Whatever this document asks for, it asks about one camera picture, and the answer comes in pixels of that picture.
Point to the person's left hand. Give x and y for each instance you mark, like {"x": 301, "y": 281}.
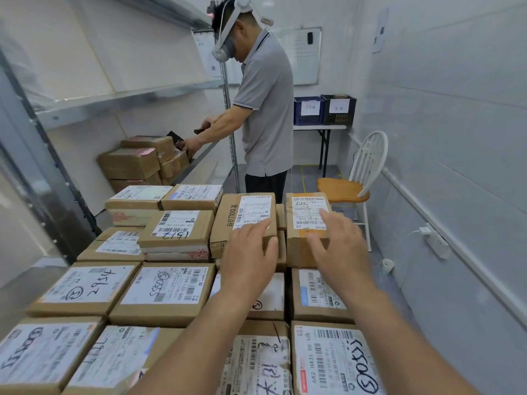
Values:
{"x": 247, "y": 267}

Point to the person's right hand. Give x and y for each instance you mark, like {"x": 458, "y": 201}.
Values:
{"x": 346, "y": 259}

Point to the person's left thumb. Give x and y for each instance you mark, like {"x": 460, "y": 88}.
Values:
{"x": 272, "y": 247}

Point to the person's right thumb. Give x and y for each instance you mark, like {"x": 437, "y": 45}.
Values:
{"x": 316, "y": 245}

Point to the small taped cardboard box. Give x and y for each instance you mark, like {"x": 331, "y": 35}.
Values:
{"x": 298, "y": 242}

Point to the long printed cardboard box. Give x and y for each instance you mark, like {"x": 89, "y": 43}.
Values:
{"x": 225, "y": 226}

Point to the person's right forearm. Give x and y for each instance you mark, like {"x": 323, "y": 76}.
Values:
{"x": 399, "y": 349}

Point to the person's left forearm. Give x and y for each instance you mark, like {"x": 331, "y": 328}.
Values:
{"x": 197, "y": 345}

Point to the white chair with wooden seat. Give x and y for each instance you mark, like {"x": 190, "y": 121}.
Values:
{"x": 344, "y": 189}

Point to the small white cup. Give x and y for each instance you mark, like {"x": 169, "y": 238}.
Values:
{"x": 388, "y": 267}

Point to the pile of labelled cardboard parcels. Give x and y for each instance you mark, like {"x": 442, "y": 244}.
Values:
{"x": 164, "y": 292}

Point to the white folding table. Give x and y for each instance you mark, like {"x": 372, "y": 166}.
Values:
{"x": 319, "y": 127}

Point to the blue plastic crate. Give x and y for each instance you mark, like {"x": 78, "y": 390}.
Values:
{"x": 308, "y": 117}

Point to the black plastic crate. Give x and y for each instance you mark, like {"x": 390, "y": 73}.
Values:
{"x": 339, "y": 118}

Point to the black flat pouch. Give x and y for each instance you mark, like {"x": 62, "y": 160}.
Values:
{"x": 175, "y": 136}

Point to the stack of plain brown cartons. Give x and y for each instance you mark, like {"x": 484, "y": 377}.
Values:
{"x": 131, "y": 162}

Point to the white head-mounted headset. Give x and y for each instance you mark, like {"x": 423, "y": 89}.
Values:
{"x": 224, "y": 51}

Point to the metal shelf rack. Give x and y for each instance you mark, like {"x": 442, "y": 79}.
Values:
{"x": 123, "y": 99}

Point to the white wall socket with charger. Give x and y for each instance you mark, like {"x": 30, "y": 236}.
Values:
{"x": 436, "y": 240}

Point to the white wall whiteboard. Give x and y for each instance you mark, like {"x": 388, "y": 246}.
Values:
{"x": 302, "y": 57}

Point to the white wall chart sheet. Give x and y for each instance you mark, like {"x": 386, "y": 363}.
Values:
{"x": 204, "y": 53}

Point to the white wall notice sheet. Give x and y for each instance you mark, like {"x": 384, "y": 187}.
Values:
{"x": 381, "y": 30}

